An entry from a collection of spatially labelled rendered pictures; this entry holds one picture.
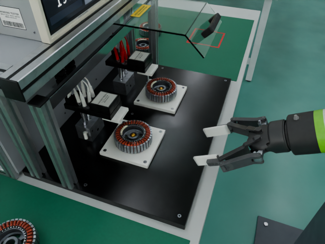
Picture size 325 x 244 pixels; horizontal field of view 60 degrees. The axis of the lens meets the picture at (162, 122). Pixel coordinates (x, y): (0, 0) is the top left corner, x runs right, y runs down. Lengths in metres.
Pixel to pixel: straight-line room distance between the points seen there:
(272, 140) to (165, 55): 0.77
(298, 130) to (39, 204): 0.65
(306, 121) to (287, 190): 1.19
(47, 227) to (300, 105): 2.05
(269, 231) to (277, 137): 1.01
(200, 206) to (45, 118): 0.43
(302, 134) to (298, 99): 1.85
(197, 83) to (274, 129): 0.50
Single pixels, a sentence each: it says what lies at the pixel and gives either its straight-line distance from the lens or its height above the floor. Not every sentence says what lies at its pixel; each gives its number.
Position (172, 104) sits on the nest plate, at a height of 0.78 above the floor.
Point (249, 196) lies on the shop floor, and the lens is 1.72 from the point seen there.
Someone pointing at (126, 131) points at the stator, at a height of 0.80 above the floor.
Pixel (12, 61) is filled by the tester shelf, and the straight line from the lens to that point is 0.63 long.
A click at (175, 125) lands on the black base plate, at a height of 0.77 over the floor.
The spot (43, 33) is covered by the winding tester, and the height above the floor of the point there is 1.14.
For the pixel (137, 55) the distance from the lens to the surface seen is 0.96.
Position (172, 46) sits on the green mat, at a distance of 1.37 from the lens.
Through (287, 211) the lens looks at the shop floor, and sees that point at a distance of 1.74.
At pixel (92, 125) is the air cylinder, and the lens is 0.86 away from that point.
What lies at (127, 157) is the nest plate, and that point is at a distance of 0.81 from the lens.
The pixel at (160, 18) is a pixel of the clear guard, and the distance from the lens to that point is 0.86.
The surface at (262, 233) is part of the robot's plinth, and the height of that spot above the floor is 0.02.
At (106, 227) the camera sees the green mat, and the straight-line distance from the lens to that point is 0.74.
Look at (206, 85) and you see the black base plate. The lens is 1.09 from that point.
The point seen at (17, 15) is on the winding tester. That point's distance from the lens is 0.68.
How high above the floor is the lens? 1.40
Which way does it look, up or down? 43 degrees down
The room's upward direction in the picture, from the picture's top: straight up
